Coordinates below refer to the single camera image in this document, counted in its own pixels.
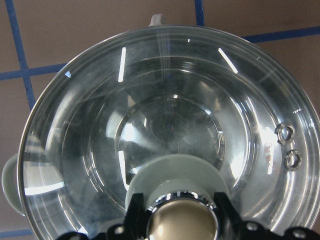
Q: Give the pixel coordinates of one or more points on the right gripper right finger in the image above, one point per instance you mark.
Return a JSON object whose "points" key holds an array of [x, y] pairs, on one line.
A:
{"points": [[232, 227]]}

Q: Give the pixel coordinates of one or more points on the glass pot lid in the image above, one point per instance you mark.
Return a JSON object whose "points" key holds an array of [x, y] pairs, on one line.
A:
{"points": [[172, 130]]}

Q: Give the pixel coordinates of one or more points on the mint green electric pot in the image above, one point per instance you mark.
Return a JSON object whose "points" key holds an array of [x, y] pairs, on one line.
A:
{"points": [[10, 180]]}

